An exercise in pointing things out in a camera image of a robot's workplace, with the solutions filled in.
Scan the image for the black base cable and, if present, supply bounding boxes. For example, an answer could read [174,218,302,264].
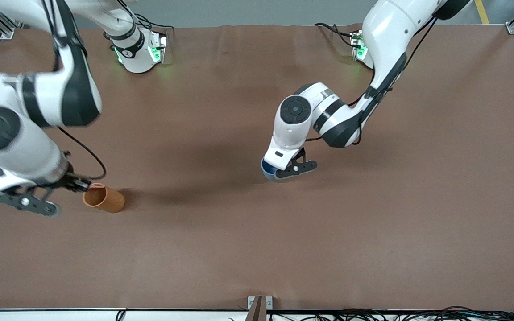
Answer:
[313,21,358,49]
[133,12,175,32]

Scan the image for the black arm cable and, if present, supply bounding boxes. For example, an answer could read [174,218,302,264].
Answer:
[304,18,438,145]
[41,0,107,181]

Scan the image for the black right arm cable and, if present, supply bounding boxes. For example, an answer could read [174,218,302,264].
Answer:
[41,0,107,181]

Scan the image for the metal bracket with post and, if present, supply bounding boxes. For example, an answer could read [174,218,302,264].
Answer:
[247,296,274,321]

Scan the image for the blue cup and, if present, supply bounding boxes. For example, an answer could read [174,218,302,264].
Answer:
[261,158,285,181]

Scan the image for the brown table mat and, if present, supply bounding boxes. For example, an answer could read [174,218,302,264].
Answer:
[0,23,514,311]

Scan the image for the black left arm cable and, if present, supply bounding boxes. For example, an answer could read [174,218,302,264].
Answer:
[304,18,438,145]

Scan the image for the orange cylindrical cup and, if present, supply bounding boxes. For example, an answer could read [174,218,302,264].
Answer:
[82,183,125,214]

